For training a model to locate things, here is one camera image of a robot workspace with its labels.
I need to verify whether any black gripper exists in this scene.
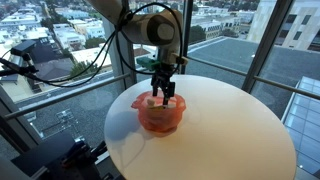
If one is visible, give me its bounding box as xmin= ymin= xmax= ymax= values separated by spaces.
xmin=150 ymin=63 xmax=177 ymax=106

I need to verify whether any orange translucent plastic bag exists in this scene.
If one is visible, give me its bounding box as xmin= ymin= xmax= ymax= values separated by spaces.
xmin=130 ymin=90 xmax=187 ymax=134

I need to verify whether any grey window railing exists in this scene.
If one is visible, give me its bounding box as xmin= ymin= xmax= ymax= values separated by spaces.
xmin=184 ymin=55 xmax=320 ymax=101
xmin=3 ymin=72 xmax=132 ymax=121

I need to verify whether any black equipment cart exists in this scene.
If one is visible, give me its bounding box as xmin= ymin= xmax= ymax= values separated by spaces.
xmin=10 ymin=133 xmax=113 ymax=180

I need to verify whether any green wrist camera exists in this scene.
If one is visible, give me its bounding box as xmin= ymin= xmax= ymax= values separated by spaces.
xmin=135 ymin=55 xmax=162 ymax=72

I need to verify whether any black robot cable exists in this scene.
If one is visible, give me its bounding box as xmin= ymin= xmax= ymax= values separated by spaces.
xmin=0 ymin=1 xmax=185 ymax=88

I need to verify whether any black camera on stand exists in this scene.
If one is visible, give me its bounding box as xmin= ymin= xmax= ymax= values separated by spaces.
xmin=0 ymin=39 xmax=40 ymax=78

